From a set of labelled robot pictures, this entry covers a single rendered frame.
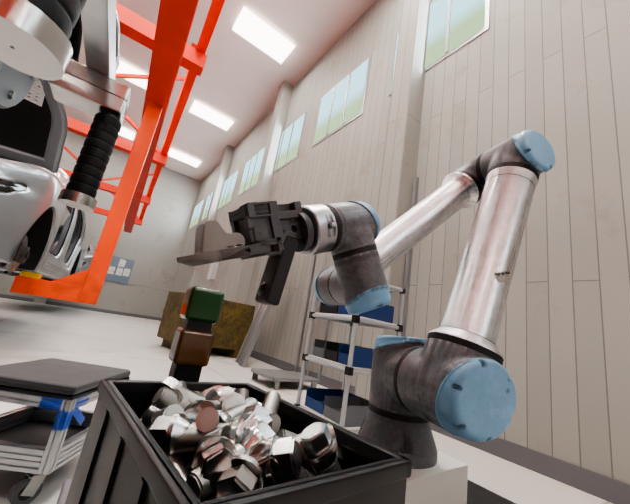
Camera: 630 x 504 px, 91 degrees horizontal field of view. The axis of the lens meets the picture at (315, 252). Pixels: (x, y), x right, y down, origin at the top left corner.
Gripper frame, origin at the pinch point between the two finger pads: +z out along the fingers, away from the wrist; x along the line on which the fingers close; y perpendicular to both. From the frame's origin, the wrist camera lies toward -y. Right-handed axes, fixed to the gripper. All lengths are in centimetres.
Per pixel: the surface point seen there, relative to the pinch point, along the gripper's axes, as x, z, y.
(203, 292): 6.6, 0.8, -3.9
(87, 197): -9.5, 9.1, 12.0
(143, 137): -352, -79, 164
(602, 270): 0, -253, -52
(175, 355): 6.2, 5.1, -10.0
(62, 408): -84, 21, -36
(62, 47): 23.5, 11.0, 12.3
